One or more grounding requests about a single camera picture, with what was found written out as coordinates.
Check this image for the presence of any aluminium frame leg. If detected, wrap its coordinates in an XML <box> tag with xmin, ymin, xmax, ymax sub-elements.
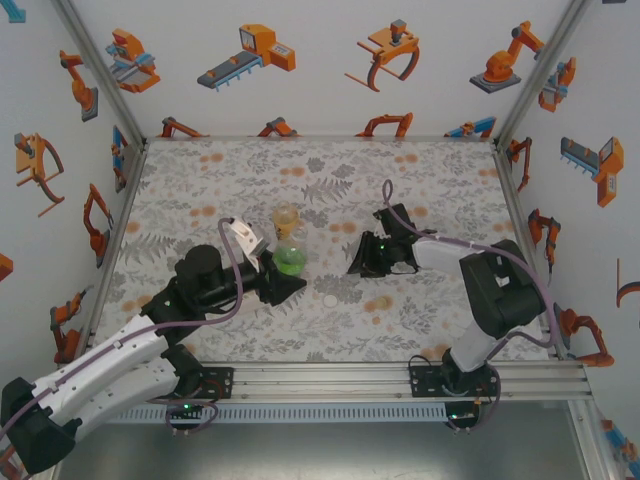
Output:
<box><xmin>567</xmin><ymin>399</ymin><xmax>616</xmax><ymax>480</ymax></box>

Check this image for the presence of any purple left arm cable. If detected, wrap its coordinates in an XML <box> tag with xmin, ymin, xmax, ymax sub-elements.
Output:
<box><xmin>0</xmin><ymin>217</ymin><xmax>247</xmax><ymax>444</ymax></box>

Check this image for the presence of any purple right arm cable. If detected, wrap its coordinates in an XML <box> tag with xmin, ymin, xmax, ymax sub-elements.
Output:
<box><xmin>381</xmin><ymin>179</ymin><xmax>560</xmax><ymax>351</ymax></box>

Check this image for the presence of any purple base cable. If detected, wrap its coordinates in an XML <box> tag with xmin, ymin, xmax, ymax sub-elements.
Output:
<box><xmin>446</xmin><ymin>364</ymin><xmax>503</xmax><ymax>437</ymax></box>
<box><xmin>147</xmin><ymin>379</ymin><xmax>221</xmax><ymax>437</ymax></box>

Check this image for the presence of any small green label bottle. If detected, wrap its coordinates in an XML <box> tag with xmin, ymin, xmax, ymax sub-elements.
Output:
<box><xmin>271</xmin><ymin>223</ymin><xmax>310</xmax><ymax>279</ymax></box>

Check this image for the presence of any wide aluminium extrusion rail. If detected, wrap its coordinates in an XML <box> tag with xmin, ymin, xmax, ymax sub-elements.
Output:
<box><xmin>47</xmin><ymin>360</ymin><xmax>594</xmax><ymax>402</ymax></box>

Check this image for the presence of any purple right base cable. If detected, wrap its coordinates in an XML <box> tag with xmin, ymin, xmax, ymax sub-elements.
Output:
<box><xmin>446</xmin><ymin>364</ymin><xmax>503</xmax><ymax>437</ymax></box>

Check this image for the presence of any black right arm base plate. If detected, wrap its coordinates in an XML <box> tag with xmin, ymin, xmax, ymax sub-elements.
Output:
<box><xmin>408</xmin><ymin>364</ymin><xmax>503</xmax><ymax>400</ymax></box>

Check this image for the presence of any orange tea bottle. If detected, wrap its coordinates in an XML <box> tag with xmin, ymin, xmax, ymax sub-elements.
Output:
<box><xmin>271</xmin><ymin>199</ymin><xmax>301</xmax><ymax>242</ymax></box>

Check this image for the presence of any grey metal panel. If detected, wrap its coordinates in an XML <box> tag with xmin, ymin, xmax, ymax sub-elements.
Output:
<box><xmin>49</xmin><ymin>422</ymin><xmax>591</xmax><ymax>480</ymax></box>

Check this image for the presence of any thin aluminium frame rail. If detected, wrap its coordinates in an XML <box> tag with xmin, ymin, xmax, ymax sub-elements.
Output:
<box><xmin>144</xmin><ymin>133</ymin><xmax>499</xmax><ymax>144</ymax></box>

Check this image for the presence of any slotted grey cable tray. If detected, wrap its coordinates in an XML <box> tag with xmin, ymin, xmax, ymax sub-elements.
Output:
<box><xmin>69</xmin><ymin>402</ymin><xmax>449</xmax><ymax>425</ymax></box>

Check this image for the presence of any aluminium frame post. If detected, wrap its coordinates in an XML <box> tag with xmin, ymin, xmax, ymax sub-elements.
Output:
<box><xmin>49</xmin><ymin>0</ymin><xmax>149</xmax><ymax>149</ymax></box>
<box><xmin>492</xmin><ymin>0</ymin><xmax>594</xmax><ymax>149</ymax></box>

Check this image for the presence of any floral patterned table mat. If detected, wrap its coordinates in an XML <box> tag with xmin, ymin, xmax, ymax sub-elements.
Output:
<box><xmin>87</xmin><ymin>138</ymin><xmax>561</xmax><ymax>364</ymax></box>

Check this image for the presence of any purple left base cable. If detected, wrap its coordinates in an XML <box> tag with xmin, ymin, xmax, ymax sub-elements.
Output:
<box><xmin>147</xmin><ymin>379</ymin><xmax>221</xmax><ymax>437</ymax></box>

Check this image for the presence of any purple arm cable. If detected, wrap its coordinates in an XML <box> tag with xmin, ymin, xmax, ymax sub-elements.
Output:
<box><xmin>381</xmin><ymin>179</ymin><xmax>560</xmax><ymax>351</ymax></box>
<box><xmin>0</xmin><ymin>217</ymin><xmax>247</xmax><ymax>444</ymax></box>

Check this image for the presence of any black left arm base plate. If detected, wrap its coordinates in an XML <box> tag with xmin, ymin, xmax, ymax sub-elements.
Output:
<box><xmin>197</xmin><ymin>366</ymin><xmax>236</xmax><ymax>401</ymax></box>

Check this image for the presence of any aluminium side frame rail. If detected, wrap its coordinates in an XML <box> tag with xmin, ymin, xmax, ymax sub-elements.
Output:
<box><xmin>491</xmin><ymin>142</ymin><xmax>569</xmax><ymax>361</ymax></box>
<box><xmin>79</xmin><ymin>142</ymin><xmax>151</xmax><ymax>364</ymax></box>

